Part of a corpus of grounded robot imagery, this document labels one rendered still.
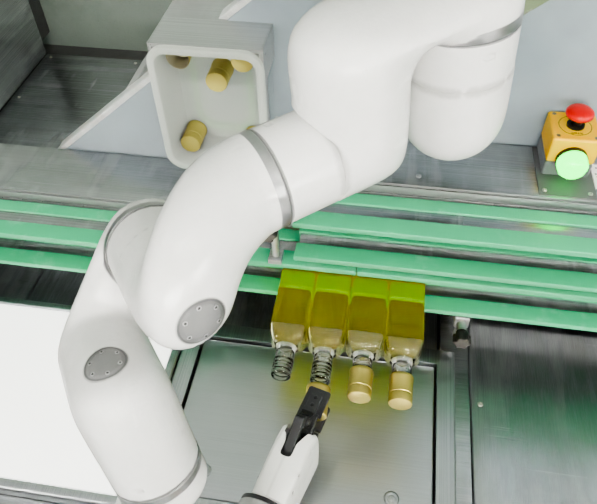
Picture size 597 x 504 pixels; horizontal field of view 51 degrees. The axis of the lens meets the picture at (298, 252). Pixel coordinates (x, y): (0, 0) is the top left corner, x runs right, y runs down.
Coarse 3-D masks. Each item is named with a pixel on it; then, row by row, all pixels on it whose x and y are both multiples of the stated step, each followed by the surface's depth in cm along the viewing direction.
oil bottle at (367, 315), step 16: (352, 288) 98; (368, 288) 98; (384, 288) 98; (352, 304) 96; (368, 304) 96; (384, 304) 96; (352, 320) 94; (368, 320) 94; (384, 320) 94; (352, 336) 92; (368, 336) 92; (352, 352) 93; (368, 352) 91
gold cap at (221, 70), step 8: (216, 64) 95; (224, 64) 95; (208, 72) 94; (216, 72) 93; (224, 72) 94; (232, 72) 97; (208, 80) 94; (216, 80) 94; (224, 80) 94; (216, 88) 95; (224, 88) 95
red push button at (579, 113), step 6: (570, 108) 91; (576, 108) 91; (582, 108) 91; (588, 108) 91; (570, 114) 90; (576, 114) 90; (582, 114) 90; (588, 114) 90; (594, 114) 90; (576, 120) 90; (582, 120) 90; (588, 120) 90
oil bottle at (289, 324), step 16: (288, 272) 101; (304, 272) 100; (288, 288) 98; (304, 288) 98; (288, 304) 96; (304, 304) 96; (272, 320) 94; (288, 320) 94; (304, 320) 94; (272, 336) 94; (288, 336) 93; (304, 336) 94
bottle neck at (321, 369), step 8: (320, 352) 92; (328, 352) 92; (320, 360) 91; (328, 360) 91; (312, 368) 91; (320, 368) 90; (328, 368) 91; (312, 376) 90; (320, 376) 89; (328, 376) 90; (328, 384) 91
